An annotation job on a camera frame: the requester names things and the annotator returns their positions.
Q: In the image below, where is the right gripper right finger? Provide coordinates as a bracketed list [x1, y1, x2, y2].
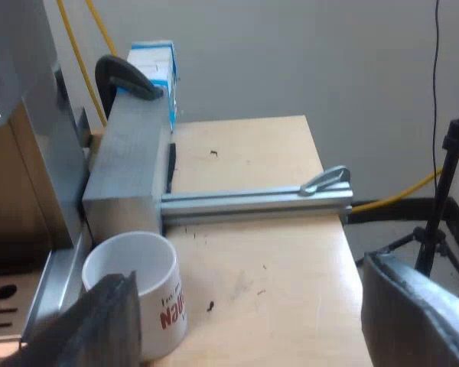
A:
[361, 252, 459, 367]

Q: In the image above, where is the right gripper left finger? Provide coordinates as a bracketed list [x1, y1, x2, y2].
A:
[21, 270, 143, 367]

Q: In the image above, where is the white mug with red and black print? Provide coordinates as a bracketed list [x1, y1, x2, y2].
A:
[81, 231, 189, 362]

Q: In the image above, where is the steel espresso machine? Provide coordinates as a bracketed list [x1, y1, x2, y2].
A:
[0, 0, 95, 356]

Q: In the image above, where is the black tripod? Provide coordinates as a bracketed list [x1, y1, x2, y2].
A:
[382, 63, 459, 299]

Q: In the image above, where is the metal block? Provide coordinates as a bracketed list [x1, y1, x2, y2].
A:
[82, 91, 174, 248]

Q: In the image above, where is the blue and white box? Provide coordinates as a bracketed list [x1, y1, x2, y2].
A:
[128, 39, 179, 133]

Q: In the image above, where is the yellow cable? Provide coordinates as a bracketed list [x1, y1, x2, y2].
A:
[351, 135, 459, 215]
[84, 0, 119, 58]
[57, 0, 109, 127]

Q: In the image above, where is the grey lever handle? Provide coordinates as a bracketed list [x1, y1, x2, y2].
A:
[300, 164, 351, 198]

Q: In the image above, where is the aluminium rail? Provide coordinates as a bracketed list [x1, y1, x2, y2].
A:
[159, 181, 353, 230]

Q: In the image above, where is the thin black cable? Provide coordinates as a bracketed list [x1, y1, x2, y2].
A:
[431, 0, 443, 169]

